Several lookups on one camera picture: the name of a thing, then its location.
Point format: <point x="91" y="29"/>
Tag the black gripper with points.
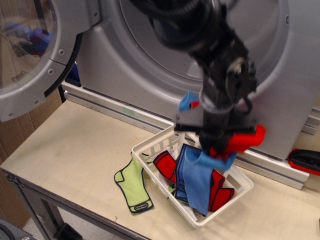
<point x="192" y="112"/>

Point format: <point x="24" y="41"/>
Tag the red and blue felt garment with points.
<point x="219" y="147"/>

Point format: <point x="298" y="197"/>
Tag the blue felt pants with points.
<point x="193" y="175"/>

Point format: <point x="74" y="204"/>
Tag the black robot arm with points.
<point x="199" y="28"/>

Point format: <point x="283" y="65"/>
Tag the grey laundry machine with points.
<point x="121" y="58"/>

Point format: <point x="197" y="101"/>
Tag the round machine door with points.
<point x="39" y="43"/>

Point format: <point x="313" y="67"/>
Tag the white felt garment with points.
<point x="174" y="153"/>

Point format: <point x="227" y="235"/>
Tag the white plastic basket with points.
<point x="146" y="151"/>

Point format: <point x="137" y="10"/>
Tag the red and black tool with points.
<point x="305" y="160"/>

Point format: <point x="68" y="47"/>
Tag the green felt sock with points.
<point x="130" y="180"/>

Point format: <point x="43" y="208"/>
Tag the aluminium frame rail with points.
<point x="252" y="160"/>

